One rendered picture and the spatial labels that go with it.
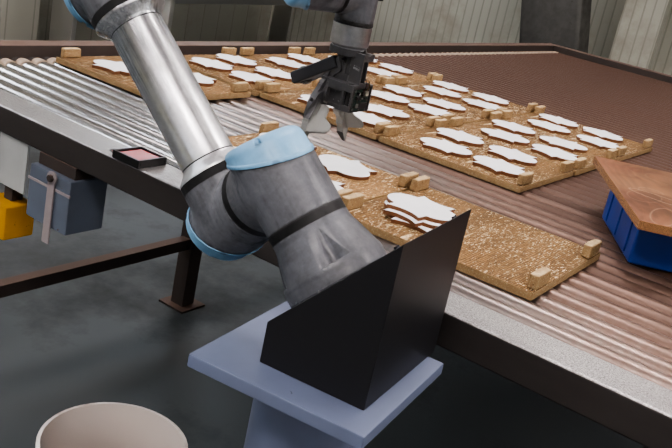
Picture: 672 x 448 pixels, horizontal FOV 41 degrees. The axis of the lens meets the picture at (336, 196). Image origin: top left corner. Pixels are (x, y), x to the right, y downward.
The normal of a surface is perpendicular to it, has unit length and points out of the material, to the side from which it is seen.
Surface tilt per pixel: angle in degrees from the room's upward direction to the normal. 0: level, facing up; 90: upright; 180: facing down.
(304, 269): 74
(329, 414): 0
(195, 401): 0
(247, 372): 0
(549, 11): 90
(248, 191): 104
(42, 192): 90
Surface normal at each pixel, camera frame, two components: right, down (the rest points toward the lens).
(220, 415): 0.20, -0.93
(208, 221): -0.70, 0.26
